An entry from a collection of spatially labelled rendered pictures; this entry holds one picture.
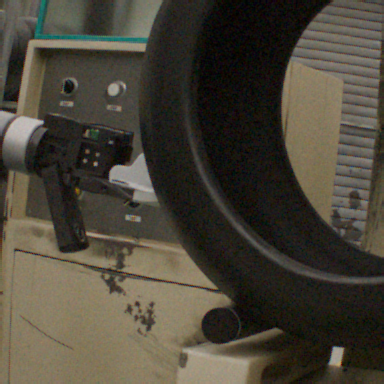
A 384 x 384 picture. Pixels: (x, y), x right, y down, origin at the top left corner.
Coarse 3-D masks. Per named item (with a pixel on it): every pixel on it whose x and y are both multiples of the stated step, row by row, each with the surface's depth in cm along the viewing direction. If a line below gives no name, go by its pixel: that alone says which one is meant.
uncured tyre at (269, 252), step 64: (192, 0) 127; (256, 0) 150; (320, 0) 149; (192, 64) 127; (256, 64) 153; (192, 128) 127; (256, 128) 153; (192, 192) 127; (256, 192) 152; (192, 256) 130; (256, 256) 123; (320, 256) 149; (320, 320) 121
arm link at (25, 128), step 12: (24, 120) 148; (36, 120) 148; (12, 132) 147; (24, 132) 146; (12, 144) 146; (24, 144) 145; (12, 156) 147; (24, 156) 146; (12, 168) 148; (24, 168) 147
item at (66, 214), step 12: (48, 168) 146; (60, 168) 146; (48, 180) 145; (60, 180) 145; (48, 192) 145; (60, 192) 145; (72, 192) 148; (48, 204) 146; (60, 204) 145; (72, 204) 147; (60, 216) 145; (72, 216) 146; (60, 228) 145; (72, 228) 145; (84, 228) 148; (60, 240) 145; (72, 240) 144; (84, 240) 146; (72, 252) 147
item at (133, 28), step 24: (48, 0) 223; (72, 0) 220; (96, 0) 218; (120, 0) 216; (144, 0) 213; (48, 24) 222; (72, 24) 220; (96, 24) 218; (120, 24) 216; (144, 24) 213
